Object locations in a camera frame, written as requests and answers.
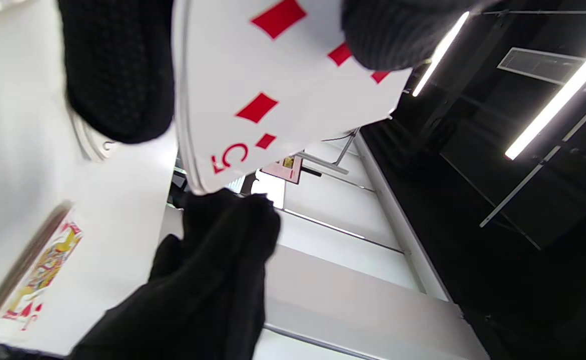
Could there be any person's right hand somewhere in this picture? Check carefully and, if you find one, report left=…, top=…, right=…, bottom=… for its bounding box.
left=70, top=190, right=281, bottom=360

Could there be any person's left hand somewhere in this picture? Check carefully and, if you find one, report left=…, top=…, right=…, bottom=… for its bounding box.
left=55, top=0, right=498, bottom=145

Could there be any pile of face-up clubs cards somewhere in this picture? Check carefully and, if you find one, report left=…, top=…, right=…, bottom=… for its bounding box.
left=70, top=110, right=118, bottom=162

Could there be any hearts face playing card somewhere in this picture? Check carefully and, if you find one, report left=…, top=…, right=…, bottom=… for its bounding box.
left=0, top=200, right=83, bottom=338

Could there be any stack of red-backed playing cards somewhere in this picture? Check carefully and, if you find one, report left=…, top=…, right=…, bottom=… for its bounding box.
left=172, top=0, right=413, bottom=196

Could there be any long ceiling light strip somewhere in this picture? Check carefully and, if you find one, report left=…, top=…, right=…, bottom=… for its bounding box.
left=504, top=30, right=586, bottom=161
left=412, top=11, right=470, bottom=97

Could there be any white ceiling air vent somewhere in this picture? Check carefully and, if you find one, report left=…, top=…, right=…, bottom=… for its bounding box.
left=497, top=47, right=586, bottom=97

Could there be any red wall poster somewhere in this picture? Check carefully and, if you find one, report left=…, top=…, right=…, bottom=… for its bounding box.
left=261, top=156, right=303, bottom=185

